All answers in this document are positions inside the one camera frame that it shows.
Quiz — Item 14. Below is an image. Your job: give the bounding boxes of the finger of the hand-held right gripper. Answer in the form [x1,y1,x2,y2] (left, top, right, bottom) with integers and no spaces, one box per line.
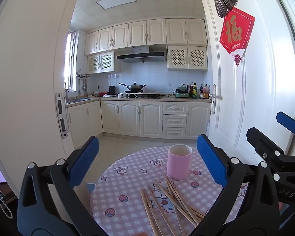
[246,127,295,177]
[276,111,295,138]

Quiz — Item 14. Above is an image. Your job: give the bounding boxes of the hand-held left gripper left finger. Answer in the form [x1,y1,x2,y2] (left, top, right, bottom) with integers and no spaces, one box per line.
[17,136,106,236]

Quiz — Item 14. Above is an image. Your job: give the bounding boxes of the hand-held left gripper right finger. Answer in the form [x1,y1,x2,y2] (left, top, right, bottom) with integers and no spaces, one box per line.
[190,134,282,236]

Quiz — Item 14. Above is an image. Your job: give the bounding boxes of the pink cup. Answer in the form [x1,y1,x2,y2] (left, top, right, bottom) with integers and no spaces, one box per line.
[166,144,193,181]

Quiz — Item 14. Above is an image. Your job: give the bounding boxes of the pile of wooden chopsticks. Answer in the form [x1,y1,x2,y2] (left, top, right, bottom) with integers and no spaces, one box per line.
[140,173,207,236]

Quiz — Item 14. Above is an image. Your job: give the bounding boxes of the cream sink base cabinet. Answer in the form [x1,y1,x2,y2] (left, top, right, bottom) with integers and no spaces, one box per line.
[66,100,104,148]

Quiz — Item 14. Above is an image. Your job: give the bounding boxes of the pink checked tablecloth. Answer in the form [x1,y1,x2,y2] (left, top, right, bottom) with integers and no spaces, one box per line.
[90,146,249,236]

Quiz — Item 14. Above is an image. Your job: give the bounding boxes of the cream cabinet drawer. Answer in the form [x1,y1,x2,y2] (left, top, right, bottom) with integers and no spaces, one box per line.
[163,115,187,128]
[162,127,186,139]
[163,102,188,115]

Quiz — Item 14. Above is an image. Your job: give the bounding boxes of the white panel door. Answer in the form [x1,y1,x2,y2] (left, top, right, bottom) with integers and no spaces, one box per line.
[200,0,295,158]

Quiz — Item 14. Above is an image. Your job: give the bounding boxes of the metal door strike plate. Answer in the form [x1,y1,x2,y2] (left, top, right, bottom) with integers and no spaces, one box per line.
[55,93,70,138]

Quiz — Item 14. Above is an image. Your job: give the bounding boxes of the steel sink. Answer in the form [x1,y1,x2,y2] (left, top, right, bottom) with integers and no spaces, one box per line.
[66,98,92,104]

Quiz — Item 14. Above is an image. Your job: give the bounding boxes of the cream base cabinet row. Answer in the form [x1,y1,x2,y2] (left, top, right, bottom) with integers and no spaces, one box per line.
[100,100,212,139]

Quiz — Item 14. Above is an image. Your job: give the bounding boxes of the green electric cooker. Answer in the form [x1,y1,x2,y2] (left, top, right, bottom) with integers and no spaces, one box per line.
[175,86,190,99]

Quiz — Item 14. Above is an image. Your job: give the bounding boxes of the chopsticks standing in cup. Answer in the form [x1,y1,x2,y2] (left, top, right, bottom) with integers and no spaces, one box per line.
[66,95,212,107]

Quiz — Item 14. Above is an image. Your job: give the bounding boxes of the hanging utensil rack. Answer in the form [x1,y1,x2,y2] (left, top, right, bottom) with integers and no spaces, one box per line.
[75,69,92,96]

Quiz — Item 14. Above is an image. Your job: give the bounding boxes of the gas stove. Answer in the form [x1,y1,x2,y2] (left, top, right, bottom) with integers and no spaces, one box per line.
[120,91,162,99]

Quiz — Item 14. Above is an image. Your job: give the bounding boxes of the wok with lid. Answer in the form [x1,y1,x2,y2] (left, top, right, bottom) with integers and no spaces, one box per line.
[118,82,147,92]

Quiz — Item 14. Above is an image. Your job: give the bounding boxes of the kitchen window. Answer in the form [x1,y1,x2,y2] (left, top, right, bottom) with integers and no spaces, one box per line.
[64,29,78,91]

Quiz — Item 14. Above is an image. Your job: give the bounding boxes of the red diamond paper decoration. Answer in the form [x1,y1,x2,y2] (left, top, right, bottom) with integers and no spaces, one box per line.
[219,7,255,67]

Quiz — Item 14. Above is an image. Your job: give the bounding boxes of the steel range hood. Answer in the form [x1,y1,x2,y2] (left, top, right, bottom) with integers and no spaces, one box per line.
[117,46,167,63]

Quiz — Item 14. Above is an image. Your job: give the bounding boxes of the ceiling light panel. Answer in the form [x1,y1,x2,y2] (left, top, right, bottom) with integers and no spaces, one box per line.
[96,0,137,10]

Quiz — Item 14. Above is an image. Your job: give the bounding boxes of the silver door handle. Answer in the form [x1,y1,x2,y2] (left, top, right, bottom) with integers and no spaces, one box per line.
[211,84,223,115]

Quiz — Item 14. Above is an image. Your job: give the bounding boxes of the beaded chain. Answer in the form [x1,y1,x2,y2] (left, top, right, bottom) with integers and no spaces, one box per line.
[0,187,13,219]

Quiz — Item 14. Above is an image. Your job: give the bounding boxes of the lattice door wall cabinet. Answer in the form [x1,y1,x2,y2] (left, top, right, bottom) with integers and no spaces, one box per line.
[167,45,208,71]
[87,51,121,74]

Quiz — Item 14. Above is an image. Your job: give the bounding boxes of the cream door frame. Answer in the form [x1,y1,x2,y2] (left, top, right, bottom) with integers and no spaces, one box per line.
[0,0,83,197]

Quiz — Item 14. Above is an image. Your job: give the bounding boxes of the cream wall cabinet row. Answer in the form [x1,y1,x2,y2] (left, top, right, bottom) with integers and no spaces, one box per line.
[84,18,208,56]

